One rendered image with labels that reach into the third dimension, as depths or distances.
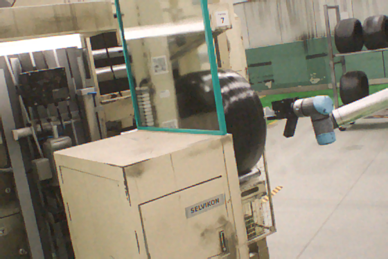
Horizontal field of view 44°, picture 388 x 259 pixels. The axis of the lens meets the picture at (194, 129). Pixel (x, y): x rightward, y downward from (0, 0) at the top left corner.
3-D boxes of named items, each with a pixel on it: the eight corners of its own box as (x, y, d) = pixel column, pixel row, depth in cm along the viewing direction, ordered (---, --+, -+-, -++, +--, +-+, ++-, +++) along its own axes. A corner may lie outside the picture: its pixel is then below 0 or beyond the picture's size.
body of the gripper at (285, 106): (281, 99, 212) (302, 95, 202) (285, 118, 212) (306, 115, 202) (269, 102, 207) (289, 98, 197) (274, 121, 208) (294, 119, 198)
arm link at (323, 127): (337, 136, 199) (330, 111, 198) (337, 143, 189) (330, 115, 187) (317, 141, 202) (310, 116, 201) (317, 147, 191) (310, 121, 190)
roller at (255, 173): (208, 193, 222) (202, 185, 224) (204, 198, 225) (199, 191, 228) (262, 172, 242) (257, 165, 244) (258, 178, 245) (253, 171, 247)
